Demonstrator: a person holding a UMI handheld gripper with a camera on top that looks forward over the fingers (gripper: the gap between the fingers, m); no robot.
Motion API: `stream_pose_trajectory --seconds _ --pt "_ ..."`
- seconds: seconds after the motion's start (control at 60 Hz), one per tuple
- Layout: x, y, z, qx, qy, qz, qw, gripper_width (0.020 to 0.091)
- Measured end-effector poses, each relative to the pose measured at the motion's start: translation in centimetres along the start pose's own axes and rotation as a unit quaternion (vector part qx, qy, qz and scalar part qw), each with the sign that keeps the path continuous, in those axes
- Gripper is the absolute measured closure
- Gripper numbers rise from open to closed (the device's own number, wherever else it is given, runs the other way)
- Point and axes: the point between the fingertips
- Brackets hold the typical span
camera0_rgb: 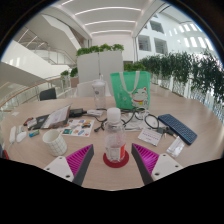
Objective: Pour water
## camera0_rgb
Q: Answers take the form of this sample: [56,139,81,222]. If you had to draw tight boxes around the clear plastic packet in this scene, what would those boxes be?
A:
[165,135,186,158]

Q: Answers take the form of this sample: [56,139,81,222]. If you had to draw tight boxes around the black tablet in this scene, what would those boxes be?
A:
[28,114,51,131]

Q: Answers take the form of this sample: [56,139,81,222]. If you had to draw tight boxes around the white power strip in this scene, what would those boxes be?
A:
[8,125,18,145]

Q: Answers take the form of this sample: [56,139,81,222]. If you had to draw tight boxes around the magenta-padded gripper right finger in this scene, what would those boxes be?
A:
[130,143,185,186]

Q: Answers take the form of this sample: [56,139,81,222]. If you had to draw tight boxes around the row of green hedge plants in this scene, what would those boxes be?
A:
[123,49,224,111]

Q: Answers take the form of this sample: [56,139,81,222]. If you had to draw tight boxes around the flat round red coaster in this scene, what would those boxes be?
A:
[102,149,130,169]

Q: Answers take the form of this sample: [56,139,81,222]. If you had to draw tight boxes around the small red black wallet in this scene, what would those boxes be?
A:
[22,116,34,127]

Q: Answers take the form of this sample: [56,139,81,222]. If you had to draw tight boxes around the white grid-pattern mug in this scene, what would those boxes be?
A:
[42,129,69,158]

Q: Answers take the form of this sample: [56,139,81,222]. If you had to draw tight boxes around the open paper booklet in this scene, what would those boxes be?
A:
[41,104,73,130]

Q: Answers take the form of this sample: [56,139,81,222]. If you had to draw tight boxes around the black power adapter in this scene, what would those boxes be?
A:
[68,107,85,118]

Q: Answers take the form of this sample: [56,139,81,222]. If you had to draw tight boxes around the small teal packet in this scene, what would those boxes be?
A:
[28,129,41,138]

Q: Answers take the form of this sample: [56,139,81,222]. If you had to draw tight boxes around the colourful sticker sheet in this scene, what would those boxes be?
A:
[59,118,96,138]

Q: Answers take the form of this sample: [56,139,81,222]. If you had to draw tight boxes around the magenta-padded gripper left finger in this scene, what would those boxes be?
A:
[43,143,96,187]

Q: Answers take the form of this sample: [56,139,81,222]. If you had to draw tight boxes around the white cabinet topped with plants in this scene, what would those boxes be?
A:
[75,43,126,98]

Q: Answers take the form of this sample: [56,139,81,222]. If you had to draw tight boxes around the white printed paper card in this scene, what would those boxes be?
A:
[137,128,163,147]

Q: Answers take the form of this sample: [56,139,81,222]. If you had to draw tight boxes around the potted green plant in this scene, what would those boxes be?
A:
[59,67,79,88]

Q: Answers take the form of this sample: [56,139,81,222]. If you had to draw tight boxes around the white chair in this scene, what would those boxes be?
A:
[75,80,113,98]

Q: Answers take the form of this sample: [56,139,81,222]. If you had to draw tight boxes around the black chair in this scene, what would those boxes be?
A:
[38,87,58,102]

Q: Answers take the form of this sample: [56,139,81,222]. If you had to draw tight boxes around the ceiling strip lights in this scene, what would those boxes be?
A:
[61,0,143,36]

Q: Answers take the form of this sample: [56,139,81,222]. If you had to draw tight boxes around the clear tumbler with white lid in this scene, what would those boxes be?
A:
[91,78,107,110]

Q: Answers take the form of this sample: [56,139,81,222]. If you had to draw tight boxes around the green tote bag cat print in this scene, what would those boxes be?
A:
[110,70,152,111]

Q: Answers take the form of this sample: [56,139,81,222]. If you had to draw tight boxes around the tangle of black cables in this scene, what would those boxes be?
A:
[83,106,174,134]

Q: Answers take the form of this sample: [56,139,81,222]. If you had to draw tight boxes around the clear water bottle red label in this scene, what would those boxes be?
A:
[104,107,127,164]

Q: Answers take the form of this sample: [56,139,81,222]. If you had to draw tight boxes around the small white card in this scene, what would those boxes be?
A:
[26,118,38,129]

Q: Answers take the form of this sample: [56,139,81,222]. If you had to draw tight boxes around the white computer mouse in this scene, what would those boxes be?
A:
[15,131,28,144]

